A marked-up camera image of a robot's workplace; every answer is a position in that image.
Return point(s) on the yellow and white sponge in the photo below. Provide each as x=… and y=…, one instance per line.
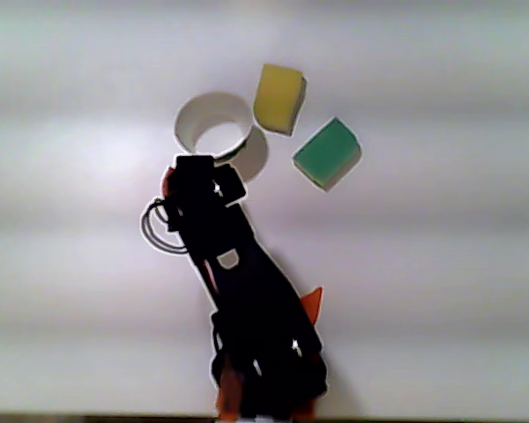
x=275, y=97

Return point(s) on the white paper cup green tape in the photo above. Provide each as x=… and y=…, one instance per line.
x=188, y=119

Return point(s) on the green and white sponge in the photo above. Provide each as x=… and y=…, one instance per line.
x=326, y=154

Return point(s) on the orange tape strip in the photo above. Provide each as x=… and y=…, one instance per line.
x=314, y=304
x=228, y=396

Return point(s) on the red sponge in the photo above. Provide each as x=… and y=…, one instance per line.
x=166, y=183

